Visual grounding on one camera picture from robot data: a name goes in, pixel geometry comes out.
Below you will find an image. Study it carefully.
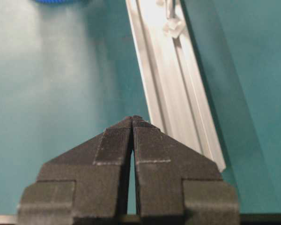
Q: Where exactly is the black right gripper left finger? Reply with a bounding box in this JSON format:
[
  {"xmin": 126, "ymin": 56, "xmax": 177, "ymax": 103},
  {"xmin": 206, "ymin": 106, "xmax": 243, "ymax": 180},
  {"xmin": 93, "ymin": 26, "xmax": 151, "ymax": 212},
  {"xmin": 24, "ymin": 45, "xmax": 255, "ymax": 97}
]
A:
[{"xmin": 18, "ymin": 117, "xmax": 132, "ymax": 225}]

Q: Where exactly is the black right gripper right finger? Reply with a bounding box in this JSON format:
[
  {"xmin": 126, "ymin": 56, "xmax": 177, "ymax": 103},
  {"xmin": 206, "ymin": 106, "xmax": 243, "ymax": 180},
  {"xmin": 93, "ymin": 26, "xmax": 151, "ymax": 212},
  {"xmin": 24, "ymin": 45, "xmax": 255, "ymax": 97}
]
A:
[{"xmin": 133, "ymin": 116, "xmax": 240, "ymax": 225}]

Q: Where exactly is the large blue plastic gear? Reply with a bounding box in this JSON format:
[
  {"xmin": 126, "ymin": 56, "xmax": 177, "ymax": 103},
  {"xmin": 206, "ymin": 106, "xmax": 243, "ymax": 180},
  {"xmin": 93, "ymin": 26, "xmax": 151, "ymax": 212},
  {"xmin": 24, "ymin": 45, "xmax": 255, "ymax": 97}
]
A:
[{"xmin": 34, "ymin": 0, "xmax": 73, "ymax": 4}]

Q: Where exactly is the aluminium extrusion rail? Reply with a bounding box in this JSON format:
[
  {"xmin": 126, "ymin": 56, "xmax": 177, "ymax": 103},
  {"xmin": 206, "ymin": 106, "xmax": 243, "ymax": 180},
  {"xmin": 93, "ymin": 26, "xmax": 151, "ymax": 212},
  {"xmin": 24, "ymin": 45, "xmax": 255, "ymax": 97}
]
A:
[{"xmin": 126, "ymin": 0, "xmax": 226, "ymax": 171}]

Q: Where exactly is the white shaft bracket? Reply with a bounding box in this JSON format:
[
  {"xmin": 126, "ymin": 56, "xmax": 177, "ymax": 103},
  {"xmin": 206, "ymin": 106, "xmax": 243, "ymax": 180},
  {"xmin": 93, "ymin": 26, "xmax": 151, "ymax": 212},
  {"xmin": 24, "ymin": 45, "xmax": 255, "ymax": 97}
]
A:
[{"xmin": 163, "ymin": 18, "xmax": 185, "ymax": 38}]

